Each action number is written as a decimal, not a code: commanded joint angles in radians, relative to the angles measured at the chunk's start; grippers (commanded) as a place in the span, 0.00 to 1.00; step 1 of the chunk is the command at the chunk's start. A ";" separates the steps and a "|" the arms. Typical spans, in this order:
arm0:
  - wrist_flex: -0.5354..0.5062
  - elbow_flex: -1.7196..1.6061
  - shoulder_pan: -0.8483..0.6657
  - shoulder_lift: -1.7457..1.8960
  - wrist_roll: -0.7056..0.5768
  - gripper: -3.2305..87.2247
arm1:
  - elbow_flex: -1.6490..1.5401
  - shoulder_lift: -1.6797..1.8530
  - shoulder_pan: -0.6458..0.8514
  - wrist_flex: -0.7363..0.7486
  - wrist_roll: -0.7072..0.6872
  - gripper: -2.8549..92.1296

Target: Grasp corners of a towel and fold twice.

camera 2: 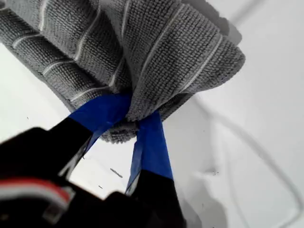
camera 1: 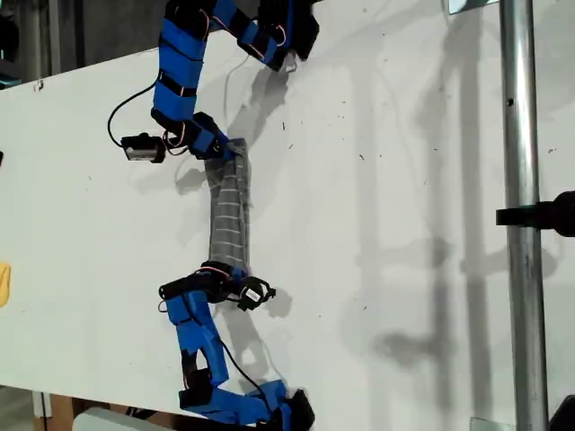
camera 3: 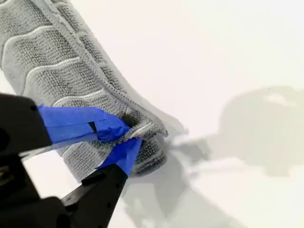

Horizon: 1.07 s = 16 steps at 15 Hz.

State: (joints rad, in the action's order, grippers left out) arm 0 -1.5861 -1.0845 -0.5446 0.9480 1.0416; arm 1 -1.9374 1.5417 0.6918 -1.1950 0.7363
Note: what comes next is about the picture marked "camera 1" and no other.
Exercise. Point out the grey striped towel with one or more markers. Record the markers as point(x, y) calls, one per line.
point(227, 215)

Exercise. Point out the small metal clip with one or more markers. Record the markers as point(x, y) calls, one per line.
point(39, 84)

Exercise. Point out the yellow object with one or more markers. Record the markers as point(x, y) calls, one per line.
point(3, 283)

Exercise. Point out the black clamp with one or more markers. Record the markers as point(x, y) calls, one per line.
point(552, 213)

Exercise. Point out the black object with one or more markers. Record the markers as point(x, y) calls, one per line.
point(566, 417)

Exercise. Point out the black camera box with label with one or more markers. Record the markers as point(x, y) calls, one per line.
point(253, 294)

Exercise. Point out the black and silver camera box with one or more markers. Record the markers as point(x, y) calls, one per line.
point(143, 150)

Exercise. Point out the wooden table frame piece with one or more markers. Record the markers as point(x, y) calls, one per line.
point(63, 407)

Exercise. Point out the steel post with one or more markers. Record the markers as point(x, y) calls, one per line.
point(521, 134)

